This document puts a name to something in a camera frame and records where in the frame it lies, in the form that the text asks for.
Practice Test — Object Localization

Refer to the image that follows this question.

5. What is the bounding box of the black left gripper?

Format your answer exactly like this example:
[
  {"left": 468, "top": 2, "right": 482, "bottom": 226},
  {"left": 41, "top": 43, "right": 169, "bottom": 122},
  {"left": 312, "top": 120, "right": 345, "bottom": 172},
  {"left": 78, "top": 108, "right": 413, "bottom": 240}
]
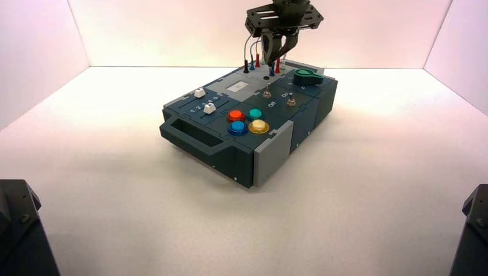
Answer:
[{"left": 245, "top": 0, "right": 325, "bottom": 66}]

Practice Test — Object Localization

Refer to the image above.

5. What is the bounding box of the black banana plug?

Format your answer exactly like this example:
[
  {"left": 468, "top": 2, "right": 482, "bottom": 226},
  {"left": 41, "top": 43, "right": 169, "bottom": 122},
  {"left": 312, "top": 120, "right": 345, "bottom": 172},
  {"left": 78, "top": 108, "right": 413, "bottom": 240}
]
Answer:
[{"left": 242, "top": 34, "right": 256, "bottom": 74}]

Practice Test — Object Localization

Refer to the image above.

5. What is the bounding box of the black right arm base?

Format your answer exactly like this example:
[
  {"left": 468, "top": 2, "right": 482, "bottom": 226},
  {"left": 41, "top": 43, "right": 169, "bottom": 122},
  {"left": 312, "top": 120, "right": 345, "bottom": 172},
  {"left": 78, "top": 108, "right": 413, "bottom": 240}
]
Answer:
[{"left": 448, "top": 183, "right": 488, "bottom": 276}]

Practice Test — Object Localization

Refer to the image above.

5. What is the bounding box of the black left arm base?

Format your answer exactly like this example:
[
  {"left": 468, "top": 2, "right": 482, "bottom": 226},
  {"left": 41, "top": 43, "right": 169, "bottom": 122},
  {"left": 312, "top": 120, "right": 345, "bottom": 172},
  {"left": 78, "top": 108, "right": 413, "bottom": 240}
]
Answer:
[{"left": 0, "top": 178, "right": 62, "bottom": 276}]

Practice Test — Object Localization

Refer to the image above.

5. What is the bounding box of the green rotary knob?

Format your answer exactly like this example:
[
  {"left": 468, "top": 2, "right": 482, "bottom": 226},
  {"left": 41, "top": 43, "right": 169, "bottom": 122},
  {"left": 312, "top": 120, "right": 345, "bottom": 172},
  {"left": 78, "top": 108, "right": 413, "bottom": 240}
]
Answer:
[{"left": 293, "top": 68, "right": 325, "bottom": 87}]

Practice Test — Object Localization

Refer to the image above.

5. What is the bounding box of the small white display window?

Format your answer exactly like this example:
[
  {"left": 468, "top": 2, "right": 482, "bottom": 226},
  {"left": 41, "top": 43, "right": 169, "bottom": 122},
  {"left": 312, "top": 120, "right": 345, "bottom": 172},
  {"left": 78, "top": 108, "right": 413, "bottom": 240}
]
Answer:
[{"left": 226, "top": 80, "right": 249, "bottom": 93}]

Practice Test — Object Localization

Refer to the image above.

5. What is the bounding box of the red push button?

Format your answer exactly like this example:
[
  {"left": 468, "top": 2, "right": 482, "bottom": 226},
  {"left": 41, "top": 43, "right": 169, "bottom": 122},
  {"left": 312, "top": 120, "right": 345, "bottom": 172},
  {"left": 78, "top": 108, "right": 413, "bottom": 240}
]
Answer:
[{"left": 226, "top": 109, "right": 247, "bottom": 124}]

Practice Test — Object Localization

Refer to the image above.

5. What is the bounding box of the yellow push button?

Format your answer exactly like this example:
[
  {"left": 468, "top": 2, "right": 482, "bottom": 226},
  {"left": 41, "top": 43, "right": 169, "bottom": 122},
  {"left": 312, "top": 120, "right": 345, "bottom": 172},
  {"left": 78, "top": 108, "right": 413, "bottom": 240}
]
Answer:
[{"left": 248, "top": 118, "right": 270, "bottom": 135}]

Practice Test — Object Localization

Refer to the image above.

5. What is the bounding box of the blue push button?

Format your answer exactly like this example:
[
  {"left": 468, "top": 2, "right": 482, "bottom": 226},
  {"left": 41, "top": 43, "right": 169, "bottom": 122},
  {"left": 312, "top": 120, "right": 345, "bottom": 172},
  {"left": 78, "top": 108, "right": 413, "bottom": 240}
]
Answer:
[{"left": 227, "top": 120, "right": 250, "bottom": 137}]

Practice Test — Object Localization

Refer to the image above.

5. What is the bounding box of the dark blue grey control box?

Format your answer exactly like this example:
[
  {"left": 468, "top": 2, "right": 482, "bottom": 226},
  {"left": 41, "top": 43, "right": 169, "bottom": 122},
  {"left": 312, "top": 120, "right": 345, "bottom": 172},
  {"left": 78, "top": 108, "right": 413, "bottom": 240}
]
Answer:
[{"left": 159, "top": 58, "right": 339, "bottom": 189}]

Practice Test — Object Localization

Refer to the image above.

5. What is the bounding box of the red jumper wire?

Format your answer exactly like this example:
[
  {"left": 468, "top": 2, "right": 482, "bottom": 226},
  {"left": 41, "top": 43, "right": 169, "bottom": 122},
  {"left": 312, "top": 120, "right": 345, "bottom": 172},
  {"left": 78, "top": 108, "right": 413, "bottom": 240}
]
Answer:
[{"left": 255, "top": 41, "right": 282, "bottom": 74}]

